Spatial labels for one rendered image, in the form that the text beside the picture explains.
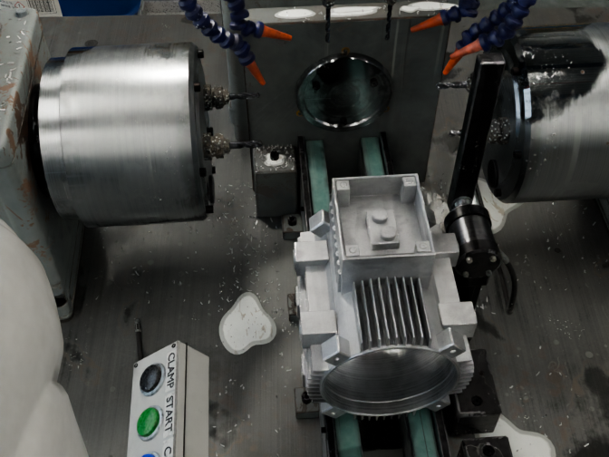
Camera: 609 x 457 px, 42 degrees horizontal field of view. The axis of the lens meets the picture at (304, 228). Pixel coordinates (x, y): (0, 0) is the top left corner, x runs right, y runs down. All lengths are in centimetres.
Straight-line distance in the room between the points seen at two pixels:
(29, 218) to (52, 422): 82
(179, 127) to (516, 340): 58
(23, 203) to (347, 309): 45
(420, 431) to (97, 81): 59
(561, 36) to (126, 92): 57
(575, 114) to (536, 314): 34
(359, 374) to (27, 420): 75
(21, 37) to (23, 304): 89
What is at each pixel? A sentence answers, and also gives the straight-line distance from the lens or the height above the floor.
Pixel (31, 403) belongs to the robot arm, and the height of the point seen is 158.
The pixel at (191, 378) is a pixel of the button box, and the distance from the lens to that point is 86.
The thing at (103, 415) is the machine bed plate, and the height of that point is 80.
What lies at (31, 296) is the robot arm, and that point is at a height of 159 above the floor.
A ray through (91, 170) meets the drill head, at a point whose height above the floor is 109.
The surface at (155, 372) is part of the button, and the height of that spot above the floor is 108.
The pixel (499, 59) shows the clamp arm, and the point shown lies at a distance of 93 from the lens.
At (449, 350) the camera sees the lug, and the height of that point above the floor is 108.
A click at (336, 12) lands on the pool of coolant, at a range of 116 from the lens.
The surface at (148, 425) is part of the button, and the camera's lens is 83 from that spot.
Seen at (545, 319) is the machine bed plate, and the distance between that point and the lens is 126.
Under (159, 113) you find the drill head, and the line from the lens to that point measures 102.
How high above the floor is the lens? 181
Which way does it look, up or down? 50 degrees down
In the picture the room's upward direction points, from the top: straight up
